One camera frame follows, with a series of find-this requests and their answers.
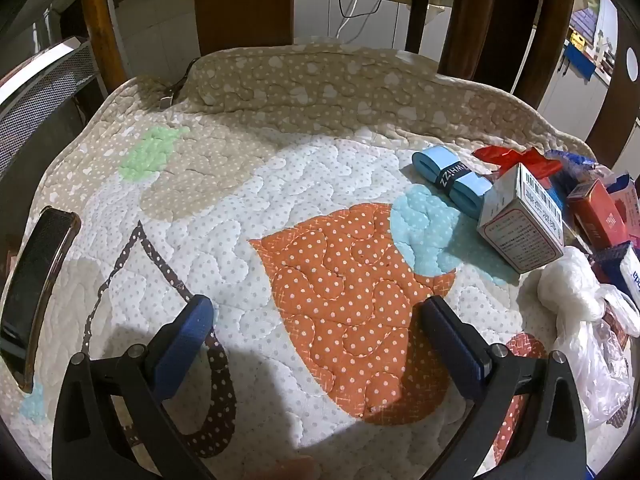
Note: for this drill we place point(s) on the light blue tape roll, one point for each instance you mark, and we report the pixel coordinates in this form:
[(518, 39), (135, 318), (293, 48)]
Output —
[(435, 165)]

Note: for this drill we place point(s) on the black smartphone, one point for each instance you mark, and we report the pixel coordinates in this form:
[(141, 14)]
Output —
[(35, 285)]

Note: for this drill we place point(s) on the blue towel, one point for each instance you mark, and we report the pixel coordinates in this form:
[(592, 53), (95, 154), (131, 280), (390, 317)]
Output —
[(580, 60)]

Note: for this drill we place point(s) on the red plastic wrapper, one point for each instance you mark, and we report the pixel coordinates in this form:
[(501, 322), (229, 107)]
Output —
[(500, 155)]

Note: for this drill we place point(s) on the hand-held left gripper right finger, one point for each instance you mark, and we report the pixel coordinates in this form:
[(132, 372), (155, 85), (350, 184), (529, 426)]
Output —
[(452, 350)]

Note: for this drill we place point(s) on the white plastic bag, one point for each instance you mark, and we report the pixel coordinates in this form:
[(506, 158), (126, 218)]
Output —
[(570, 285)]

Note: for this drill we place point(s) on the blue white tissue packet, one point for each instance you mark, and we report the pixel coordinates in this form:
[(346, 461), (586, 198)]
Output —
[(627, 270)]

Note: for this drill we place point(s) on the heart print quilted cushion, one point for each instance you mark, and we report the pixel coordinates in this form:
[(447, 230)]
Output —
[(300, 200)]

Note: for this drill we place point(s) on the wooden chair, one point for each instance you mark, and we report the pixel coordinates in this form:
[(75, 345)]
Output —
[(240, 10)]

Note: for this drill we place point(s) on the blue patterned wrapper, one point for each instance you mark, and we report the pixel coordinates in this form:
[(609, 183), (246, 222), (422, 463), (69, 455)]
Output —
[(575, 160)]

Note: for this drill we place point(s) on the red cigarette box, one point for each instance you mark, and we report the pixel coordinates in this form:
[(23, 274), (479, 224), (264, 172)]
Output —
[(595, 215)]

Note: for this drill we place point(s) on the grey kitchen cabinets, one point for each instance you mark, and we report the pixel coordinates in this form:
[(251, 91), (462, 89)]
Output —
[(570, 105)]

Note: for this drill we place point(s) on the white blue cardboard box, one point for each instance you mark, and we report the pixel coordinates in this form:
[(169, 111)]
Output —
[(520, 230)]

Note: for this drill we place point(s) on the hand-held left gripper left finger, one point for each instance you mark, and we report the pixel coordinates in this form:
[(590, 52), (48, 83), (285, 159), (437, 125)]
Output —
[(182, 345)]

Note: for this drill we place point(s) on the metal mesh panel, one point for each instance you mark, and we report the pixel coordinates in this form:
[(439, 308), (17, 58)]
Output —
[(45, 95)]

